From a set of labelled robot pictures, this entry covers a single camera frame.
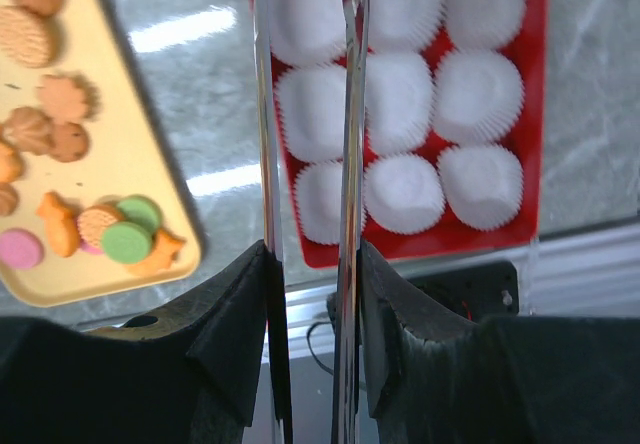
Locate red cookie box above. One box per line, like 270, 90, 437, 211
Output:
271, 0, 547, 268

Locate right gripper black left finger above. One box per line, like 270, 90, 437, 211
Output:
1, 241, 293, 443

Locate aluminium table rail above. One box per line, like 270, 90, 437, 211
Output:
69, 223, 640, 365

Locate small orange fish cookie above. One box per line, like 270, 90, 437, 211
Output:
36, 192, 81, 258

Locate beige dotted round cookie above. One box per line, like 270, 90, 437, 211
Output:
76, 204, 125, 248

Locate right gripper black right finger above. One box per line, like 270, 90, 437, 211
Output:
360, 243, 639, 443

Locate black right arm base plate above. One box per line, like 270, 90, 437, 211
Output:
327, 259, 519, 323

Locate large orange fish cookie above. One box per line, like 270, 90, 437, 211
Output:
0, 140, 24, 183

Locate green sandwich cookie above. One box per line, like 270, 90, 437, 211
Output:
101, 221, 153, 264
116, 195, 162, 234

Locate chocolate chip cookie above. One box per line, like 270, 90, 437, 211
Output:
49, 123, 90, 163

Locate flower butter cookie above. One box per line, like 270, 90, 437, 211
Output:
3, 106, 53, 155

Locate maple leaf cookie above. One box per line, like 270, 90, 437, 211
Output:
36, 74, 100, 124

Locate pink sandwich cookie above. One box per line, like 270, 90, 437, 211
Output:
80, 240, 104, 255
0, 228, 44, 270

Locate yellow cookie tray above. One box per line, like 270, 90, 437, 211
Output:
1, 0, 201, 307

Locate white paper cup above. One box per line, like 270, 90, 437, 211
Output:
445, 0, 526, 50
363, 153, 446, 235
365, 52, 434, 156
294, 161, 342, 245
268, 0, 346, 67
437, 144, 524, 231
433, 50, 524, 145
276, 64, 346, 163
368, 0, 444, 52

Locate steel tongs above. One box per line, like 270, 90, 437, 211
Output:
253, 0, 370, 443

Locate orange fish cookie under stack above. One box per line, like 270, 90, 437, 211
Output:
125, 228, 185, 277

